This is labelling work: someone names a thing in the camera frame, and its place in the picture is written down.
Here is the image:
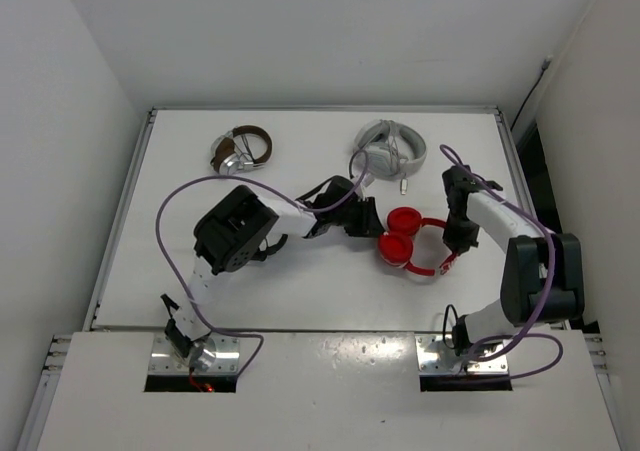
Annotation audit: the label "aluminium table edge rail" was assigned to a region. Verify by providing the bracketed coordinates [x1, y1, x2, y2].
[15, 107, 159, 450]

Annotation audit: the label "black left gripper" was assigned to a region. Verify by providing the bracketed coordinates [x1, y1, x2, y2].
[330, 196, 386, 238]

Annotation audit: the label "brown silver headphones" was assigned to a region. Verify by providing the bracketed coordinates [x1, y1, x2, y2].
[210, 125, 273, 176]

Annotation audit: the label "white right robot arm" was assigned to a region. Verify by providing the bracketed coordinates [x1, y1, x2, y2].
[442, 166, 585, 359]

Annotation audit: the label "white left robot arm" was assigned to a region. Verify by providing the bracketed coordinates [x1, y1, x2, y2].
[155, 175, 384, 362]

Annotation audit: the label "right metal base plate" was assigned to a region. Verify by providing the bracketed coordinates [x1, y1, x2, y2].
[414, 333, 509, 378]

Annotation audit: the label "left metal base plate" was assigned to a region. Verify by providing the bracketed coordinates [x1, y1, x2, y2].
[148, 334, 240, 376]

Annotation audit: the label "metal base plate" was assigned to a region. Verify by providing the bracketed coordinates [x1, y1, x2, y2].
[414, 333, 509, 378]
[148, 334, 240, 376]

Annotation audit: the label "black headphones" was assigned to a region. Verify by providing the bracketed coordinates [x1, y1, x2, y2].
[251, 234, 288, 262]

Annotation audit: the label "red headphones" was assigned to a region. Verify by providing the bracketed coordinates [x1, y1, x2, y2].
[377, 207, 458, 277]

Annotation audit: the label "white grey headphones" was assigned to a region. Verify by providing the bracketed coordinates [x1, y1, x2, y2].
[353, 119, 428, 195]

